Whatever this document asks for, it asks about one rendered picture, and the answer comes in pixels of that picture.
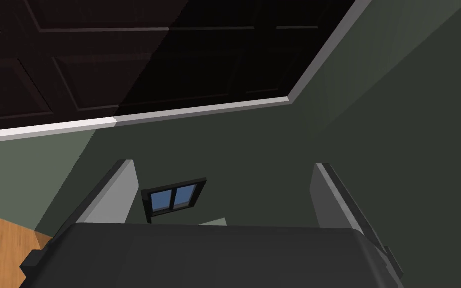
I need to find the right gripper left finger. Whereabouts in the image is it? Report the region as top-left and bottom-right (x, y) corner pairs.
(52, 159), (140, 240)

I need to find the dark brown panelled door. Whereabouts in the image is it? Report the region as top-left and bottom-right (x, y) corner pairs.
(0, 0), (359, 134)

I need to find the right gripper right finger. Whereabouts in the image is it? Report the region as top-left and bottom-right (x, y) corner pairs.
(309, 162), (387, 251)

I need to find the black framed window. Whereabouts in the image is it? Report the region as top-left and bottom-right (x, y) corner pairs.
(140, 177), (208, 225)

